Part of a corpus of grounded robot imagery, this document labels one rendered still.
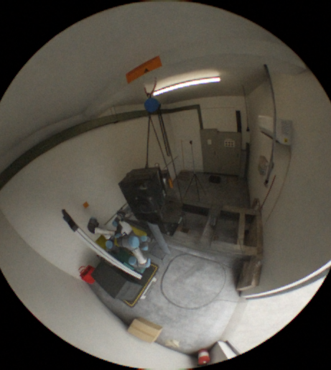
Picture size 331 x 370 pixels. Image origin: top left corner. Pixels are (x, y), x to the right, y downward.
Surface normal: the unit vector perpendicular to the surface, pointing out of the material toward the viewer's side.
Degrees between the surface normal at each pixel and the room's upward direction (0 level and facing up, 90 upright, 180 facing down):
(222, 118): 90
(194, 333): 0
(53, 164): 90
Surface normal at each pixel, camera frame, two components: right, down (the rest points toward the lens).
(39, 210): 0.85, 0.11
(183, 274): -0.21, -0.83
